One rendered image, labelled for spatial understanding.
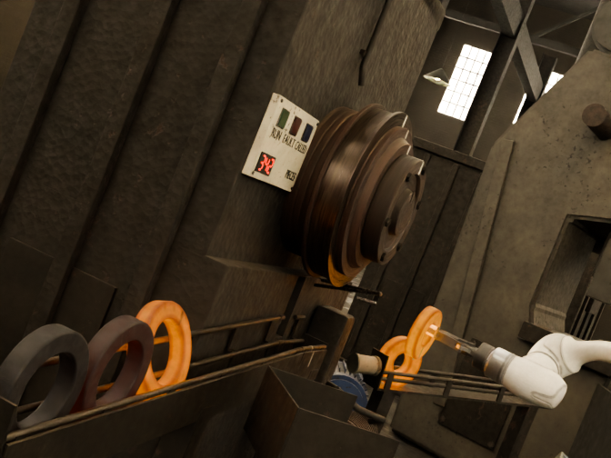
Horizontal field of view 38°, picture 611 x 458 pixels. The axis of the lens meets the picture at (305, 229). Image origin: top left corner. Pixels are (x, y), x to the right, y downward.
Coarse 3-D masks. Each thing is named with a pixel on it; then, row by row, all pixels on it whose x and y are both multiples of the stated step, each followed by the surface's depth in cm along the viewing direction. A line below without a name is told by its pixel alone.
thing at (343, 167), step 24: (360, 120) 213; (384, 120) 212; (408, 120) 228; (360, 144) 207; (336, 168) 206; (360, 168) 207; (336, 192) 205; (312, 216) 209; (336, 216) 205; (312, 240) 211; (312, 264) 219
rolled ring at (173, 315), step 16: (160, 304) 160; (176, 304) 165; (144, 320) 156; (160, 320) 159; (176, 320) 165; (176, 336) 168; (176, 352) 168; (176, 368) 167; (144, 384) 155; (160, 384) 160; (144, 400) 159
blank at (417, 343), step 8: (424, 312) 249; (432, 312) 250; (440, 312) 254; (416, 320) 248; (424, 320) 248; (432, 320) 250; (440, 320) 257; (416, 328) 247; (424, 328) 247; (408, 336) 248; (416, 336) 247; (424, 336) 257; (408, 344) 249; (416, 344) 248; (424, 344) 254; (408, 352) 250; (416, 352) 251; (424, 352) 256
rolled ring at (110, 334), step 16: (112, 320) 140; (128, 320) 141; (96, 336) 137; (112, 336) 137; (128, 336) 140; (144, 336) 145; (96, 352) 135; (112, 352) 137; (128, 352) 149; (144, 352) 147; (96, 368) 135; (128, 368) 149; (144, 368) 150; (96, 384) 137; (128, 384) 148; (80, 400) 135; (96, 400) 145; (112, 400) 146
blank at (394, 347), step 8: (400, 336) 267; (384, 344) 266; (392, 344) 264; (400, 344) 265; (384, 352) 264; (392, 352) 264; (400, 352) 266; (392, 360) 265; (408, 360) 270; (416, 360) 270; (392, 368) 266; (400, 368) 271; (408, 368) 269; (416, 368) 271; (384, 376) 265; (400, 376) 268; (392, 384) 267; (400, 384) 269
